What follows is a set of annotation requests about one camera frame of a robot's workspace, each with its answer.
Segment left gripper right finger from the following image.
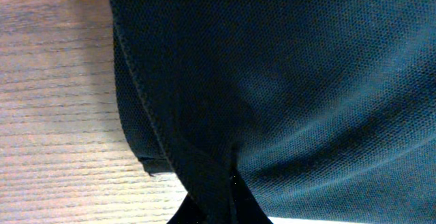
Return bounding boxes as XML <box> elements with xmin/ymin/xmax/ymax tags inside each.
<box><xmin>231</xmin><ymin>172</ymin><xmax>273</xmax><ymax>224</ymax></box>

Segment black t-shirt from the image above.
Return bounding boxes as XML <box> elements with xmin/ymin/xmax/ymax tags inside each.
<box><xmin>110</xmin><ymin>0</ymin><xmax>435</xmax><ymax>223</ymax></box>

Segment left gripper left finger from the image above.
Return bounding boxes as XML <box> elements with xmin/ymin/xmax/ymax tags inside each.
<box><xmin>167</xmin><ymin>194</ymin><xmax>206</xmax><ymax>224</ymax></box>

